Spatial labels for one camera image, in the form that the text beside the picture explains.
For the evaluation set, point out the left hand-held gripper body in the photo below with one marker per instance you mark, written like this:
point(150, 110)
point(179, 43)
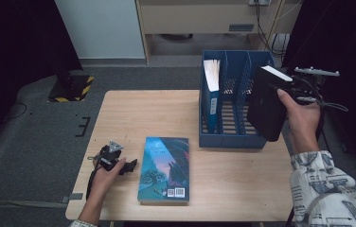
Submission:
point(111, 156)

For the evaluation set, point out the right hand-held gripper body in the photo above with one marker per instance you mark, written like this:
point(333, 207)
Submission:
point(307, 90)

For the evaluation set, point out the teal illustrated book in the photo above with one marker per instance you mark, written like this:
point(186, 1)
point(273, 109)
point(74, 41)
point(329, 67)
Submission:
point(163, 170)

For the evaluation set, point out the black book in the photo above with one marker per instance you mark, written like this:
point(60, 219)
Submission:
point(264, 113)

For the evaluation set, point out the blue book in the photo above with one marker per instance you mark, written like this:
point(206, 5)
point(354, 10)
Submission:
point(212, 94)

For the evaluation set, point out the blue file rack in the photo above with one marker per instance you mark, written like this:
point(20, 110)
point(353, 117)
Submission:
point(229, 142)

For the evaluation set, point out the person's left hand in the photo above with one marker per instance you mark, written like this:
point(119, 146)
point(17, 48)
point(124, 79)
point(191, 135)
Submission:
point(103, 186)

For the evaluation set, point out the person's right hand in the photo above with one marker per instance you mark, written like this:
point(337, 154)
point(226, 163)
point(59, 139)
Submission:
point(304, 126)

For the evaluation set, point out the grey tape piece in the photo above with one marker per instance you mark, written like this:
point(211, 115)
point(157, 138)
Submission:
point(73, 197)

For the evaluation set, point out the grey cabinet label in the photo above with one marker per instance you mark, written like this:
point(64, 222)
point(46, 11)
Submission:
point(241, 27)

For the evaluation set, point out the black striped stand base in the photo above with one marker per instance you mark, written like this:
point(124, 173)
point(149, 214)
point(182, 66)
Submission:
point(72, 90)

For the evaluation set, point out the white power strip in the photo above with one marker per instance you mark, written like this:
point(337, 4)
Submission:
point(259, 2)

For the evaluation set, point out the beige cabinet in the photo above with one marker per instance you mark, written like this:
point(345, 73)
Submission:
point(192, 19)

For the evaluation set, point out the white panel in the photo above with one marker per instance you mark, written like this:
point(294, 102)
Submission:
point(103, 28)

